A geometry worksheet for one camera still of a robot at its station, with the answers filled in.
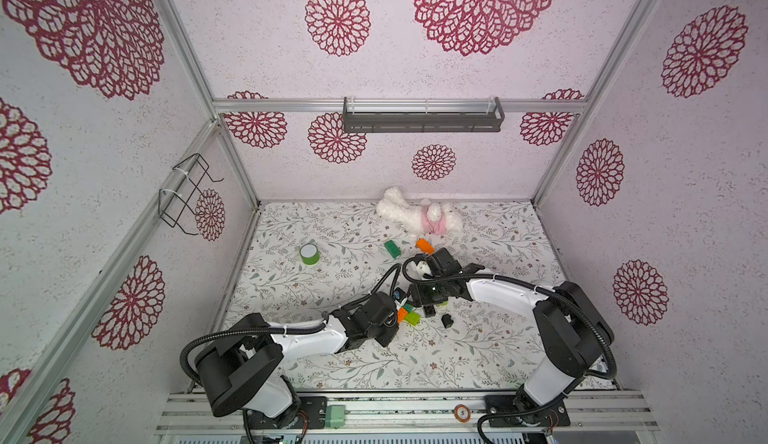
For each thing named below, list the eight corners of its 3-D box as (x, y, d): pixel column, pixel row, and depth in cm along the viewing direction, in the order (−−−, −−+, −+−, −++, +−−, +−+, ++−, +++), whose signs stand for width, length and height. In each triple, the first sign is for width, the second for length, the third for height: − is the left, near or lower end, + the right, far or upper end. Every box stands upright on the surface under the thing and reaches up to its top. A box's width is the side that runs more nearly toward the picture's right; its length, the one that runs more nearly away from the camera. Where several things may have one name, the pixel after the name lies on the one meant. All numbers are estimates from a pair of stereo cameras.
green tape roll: (301, 266, 104) (297, 257, 100) (303, 252, 108) (300, 243, 104) (318, 266, 104) (316, 257, 100) (321, 252, 108) (318, 243, 104)
